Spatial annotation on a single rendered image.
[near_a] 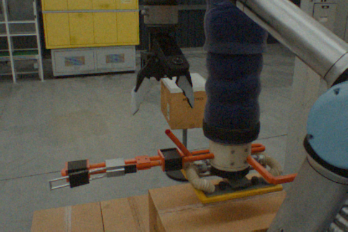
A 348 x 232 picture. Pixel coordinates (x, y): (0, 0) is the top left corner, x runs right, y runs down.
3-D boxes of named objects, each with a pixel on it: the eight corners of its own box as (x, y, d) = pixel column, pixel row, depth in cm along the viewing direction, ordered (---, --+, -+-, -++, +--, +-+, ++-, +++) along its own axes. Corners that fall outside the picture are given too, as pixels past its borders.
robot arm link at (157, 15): (183, 5, 73) (146, 5, 70) (183, 27, 74) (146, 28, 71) (171, 5, 79) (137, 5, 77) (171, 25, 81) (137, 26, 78)
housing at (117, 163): (123, 167, 132) (122, 157, 131) (125, 176, 126) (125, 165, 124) (105, 170, 130) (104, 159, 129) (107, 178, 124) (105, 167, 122)
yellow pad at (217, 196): (269, 178, 143) (270, 168, 142) (283, 191, 134) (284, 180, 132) (193, 191, 134) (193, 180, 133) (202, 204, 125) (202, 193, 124)
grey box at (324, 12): (327, 43, 249) (332, 1, 240) (332, 45, 244) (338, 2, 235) (304, 45, 244) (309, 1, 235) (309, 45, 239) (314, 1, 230)
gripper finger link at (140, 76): (144, 97, 79) (165, 66, 78) (146, 99, 77) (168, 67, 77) (128, 87, 76) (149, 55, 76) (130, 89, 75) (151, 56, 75)
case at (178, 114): (160, 110, 373) (160, 74, 362) (196, 108, 381) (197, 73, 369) (171, 130, 317) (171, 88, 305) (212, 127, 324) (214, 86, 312)
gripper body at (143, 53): (169, 73, 85) (169, 23, 82) (182, 80, 78) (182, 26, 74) (139, 75, 83) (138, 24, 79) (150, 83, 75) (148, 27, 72)
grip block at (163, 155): (177, 158, 139) (177, 145, 137) (184, 170, 130) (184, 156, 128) (157, 162, 137) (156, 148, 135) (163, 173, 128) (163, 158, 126)
